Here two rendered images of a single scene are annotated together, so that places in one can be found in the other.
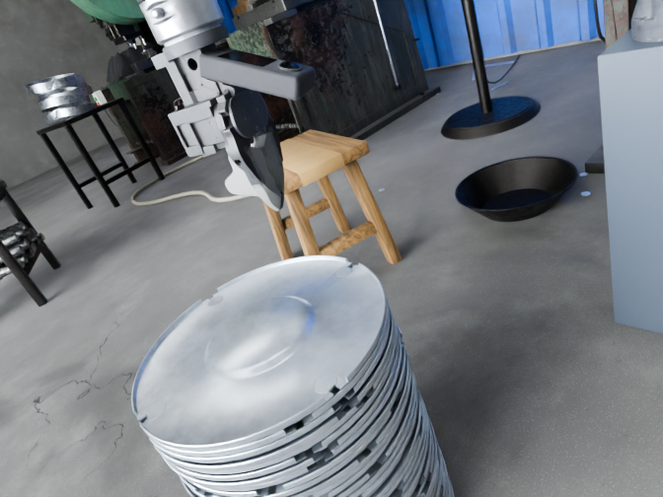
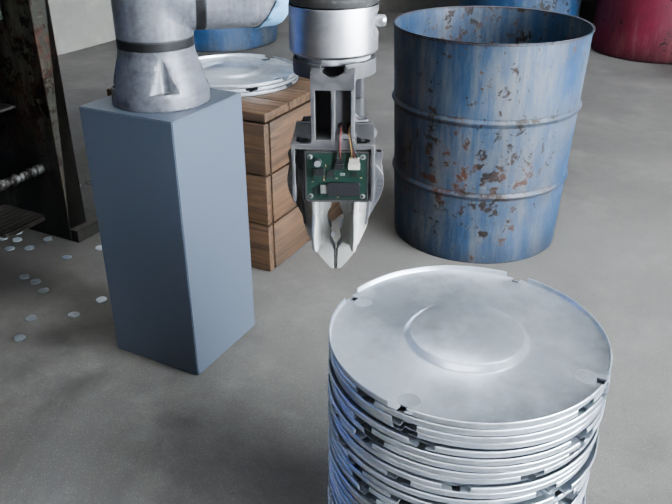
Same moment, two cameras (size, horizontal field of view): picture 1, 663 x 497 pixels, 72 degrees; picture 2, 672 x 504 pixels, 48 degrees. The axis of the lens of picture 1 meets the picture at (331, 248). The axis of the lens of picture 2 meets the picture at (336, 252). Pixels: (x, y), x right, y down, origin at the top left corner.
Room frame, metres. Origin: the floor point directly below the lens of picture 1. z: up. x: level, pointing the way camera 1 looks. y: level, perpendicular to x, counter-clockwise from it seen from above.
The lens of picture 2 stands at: (0.86, 0.62, 0.78)
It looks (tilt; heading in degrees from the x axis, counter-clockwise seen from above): 28 degrees down; 241
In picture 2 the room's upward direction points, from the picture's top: straight up
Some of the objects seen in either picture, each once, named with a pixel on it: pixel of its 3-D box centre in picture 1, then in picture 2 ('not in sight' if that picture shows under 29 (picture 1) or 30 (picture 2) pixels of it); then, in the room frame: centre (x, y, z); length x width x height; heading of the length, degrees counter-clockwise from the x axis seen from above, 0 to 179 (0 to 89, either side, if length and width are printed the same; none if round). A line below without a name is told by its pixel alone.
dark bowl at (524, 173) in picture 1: (514, 192); not in sight; (1.07, -0.51, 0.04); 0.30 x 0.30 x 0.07
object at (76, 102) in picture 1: (91, 137); not in sight; (3.09, 1.14, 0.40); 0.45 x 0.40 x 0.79; 46
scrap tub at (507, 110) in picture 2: not in sight; (481, 131); (-0.21, -0.65, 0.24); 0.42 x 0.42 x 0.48
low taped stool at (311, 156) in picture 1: (318, 210); not in sight; (1.14, 0.00, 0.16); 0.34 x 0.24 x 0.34; 16
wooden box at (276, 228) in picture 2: not in sight; (238, 153); (0.26, -0.95, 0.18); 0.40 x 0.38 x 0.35; 124
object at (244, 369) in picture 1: (258, 332); (466, 334); (0.43, 0.11, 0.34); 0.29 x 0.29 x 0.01
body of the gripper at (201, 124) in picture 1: (213, 94); (334, 126); (0.56, 0.06, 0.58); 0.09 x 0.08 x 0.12; 60
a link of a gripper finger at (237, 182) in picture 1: (248, 183); (351, 232); (0.54, 0.07, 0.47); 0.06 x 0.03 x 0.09; 60
